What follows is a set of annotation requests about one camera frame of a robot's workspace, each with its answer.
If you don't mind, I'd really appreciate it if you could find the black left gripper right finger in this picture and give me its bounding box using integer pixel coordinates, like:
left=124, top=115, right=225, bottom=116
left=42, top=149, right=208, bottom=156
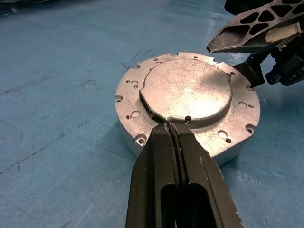
left=170, top=122, right=245, bottom=228

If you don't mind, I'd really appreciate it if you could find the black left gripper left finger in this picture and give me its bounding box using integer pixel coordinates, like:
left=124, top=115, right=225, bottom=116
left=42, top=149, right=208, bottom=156
left=125, top=123, right=178, bottom=228

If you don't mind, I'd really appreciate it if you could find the silver round motor housing lid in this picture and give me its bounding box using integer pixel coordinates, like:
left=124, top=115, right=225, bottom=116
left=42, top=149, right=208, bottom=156
left=115, top=52, right=261, bottom=154

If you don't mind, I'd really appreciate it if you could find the blue plastic table cover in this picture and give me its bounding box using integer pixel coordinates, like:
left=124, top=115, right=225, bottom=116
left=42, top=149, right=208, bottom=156
left=0, top=0, right=304, bottom=228

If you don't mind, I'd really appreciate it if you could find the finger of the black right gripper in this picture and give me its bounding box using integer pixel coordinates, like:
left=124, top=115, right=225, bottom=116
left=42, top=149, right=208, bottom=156
left=234, top=50, right=274, bottom=89
left=206, top=0, right=304, bottom=54

